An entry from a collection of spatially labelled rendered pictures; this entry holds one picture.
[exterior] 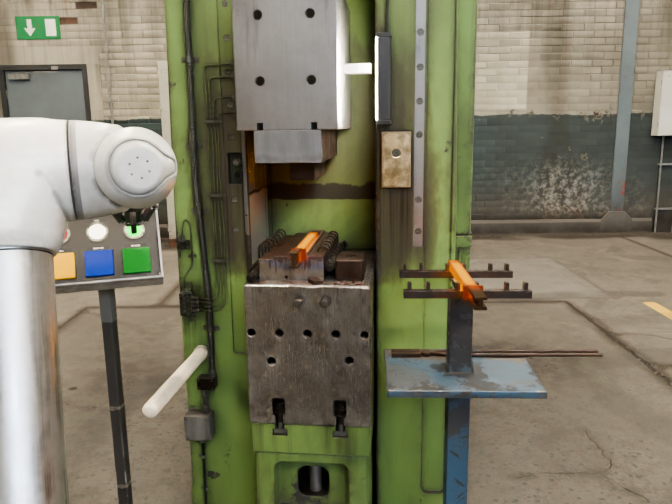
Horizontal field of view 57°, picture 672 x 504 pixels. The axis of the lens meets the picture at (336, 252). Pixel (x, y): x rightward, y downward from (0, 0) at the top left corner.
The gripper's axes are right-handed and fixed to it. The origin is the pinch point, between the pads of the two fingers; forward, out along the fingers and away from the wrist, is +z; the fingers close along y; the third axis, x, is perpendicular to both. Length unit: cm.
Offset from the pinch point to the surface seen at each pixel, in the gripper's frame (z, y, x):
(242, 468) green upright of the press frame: 70, 30, -67
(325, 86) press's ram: -18, 55, 31
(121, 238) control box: 13.2, -3.5, 1.1
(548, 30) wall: 346, 488, 353
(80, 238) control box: 13.3, -14.4, 1.9
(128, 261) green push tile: 12.5, -2.1, -6.2
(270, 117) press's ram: -7.7, 40.2, 27.6
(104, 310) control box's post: 31.4, -10.2, -14.9
